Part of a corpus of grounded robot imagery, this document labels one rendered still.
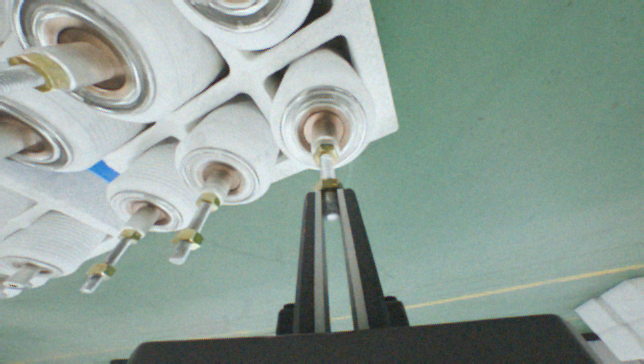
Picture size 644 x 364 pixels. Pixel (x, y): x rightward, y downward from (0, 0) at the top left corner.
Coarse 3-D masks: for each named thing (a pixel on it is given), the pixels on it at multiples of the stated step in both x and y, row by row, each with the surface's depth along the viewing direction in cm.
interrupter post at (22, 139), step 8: (0, 128) 14; (8, 128) 15; (16, 128) 15; (0, 136) 14; (8, 136) 15; (16, 136) 15; (24, 136) 15; (32, 136) 16; (0, 144) 14; (8, 144) 15; (16, 144) 15; (24, 144) 15; (32, 144) 16; (0, 152) 14; (8, 152) 15
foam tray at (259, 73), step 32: (320, 0) 24; (352, 0) 16; (320, 32) 18; (352, 32) 18; (256, 64) 19; (288, 64) 29; (352, 64) 24; (384, 64) 20; (224, 96) 21; (256, 96) 21; (384, 96) 22; (160, 128) 23; (192, 128) 25; (384, 128) 24; (128, 160) 26; (288, 160) 27
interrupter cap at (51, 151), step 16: (0, 96) 14; (0, 112) 14; (16, 112) 14; (32, 112) 14; (32, 128) 15; (48, 128) 15; (48, 144) 16; (64, 144) 16; (16, 160) 17; (32, 160) 17; (48, 160) 17; (64, 160) 17
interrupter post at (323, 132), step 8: (320, 120) 16; (312, 128) 16; (320, 128) 15; (328, 128) 15; (312, 136) 15; (320, 136) 14; (328, 136) 14; (336, 136) 15; (312, 144) 14; (336, 144) 14; (312, 152) 14
